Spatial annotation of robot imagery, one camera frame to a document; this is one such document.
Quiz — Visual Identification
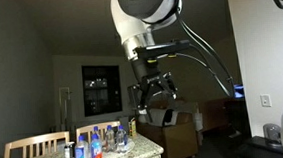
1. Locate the narrow wooden slat chair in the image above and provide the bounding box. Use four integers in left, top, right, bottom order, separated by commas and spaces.
74, 120, 123, 146

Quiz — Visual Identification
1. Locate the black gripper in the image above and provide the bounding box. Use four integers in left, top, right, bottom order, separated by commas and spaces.
130, 56, 180, 117

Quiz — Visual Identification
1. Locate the wide wooden slat chair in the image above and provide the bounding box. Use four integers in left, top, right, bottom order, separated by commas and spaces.
1, 130, 72, 158

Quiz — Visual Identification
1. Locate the clear blue cap bottle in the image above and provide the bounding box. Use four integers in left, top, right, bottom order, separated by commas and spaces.
91, 125, 103, 144
104, 124, 118, 154
115, 124, 130, 154

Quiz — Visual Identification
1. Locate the cardboard box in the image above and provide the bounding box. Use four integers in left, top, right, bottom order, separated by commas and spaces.
134, 96, 202, 158

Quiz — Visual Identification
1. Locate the silver round appliance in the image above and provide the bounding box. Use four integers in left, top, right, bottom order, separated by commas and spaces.
262, 121, 282, 146

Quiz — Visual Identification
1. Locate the dark low table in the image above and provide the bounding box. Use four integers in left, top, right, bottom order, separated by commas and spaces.
233, 132, 283, 158

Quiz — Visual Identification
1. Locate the white light switch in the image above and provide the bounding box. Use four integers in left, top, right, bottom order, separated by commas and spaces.
259, 93, 273, 109

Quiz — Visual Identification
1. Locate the dark wooden sideboard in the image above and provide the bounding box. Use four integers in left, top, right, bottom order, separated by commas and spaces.
197, 96, 252, 141

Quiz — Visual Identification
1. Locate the blue lit screen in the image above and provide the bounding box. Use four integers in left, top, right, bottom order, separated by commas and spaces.
233, 83, 246, 100

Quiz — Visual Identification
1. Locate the dark label can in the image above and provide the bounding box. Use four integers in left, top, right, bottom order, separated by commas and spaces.
62, 141, 77, 158

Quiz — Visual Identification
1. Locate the white bag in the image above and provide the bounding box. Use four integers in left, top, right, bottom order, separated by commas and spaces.
192, 110, 205, 133

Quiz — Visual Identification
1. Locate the dark window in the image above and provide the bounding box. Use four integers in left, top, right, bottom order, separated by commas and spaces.
80, 62, 124, 118

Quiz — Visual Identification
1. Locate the yellow carton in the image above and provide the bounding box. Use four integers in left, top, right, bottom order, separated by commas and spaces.
127, 116, 139, 140

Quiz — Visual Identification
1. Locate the white black pillow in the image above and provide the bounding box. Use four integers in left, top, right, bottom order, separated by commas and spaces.
146, 105, 181, 129

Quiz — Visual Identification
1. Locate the blue red label bottle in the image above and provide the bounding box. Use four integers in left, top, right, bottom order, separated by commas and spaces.
88, 132, 104, 158

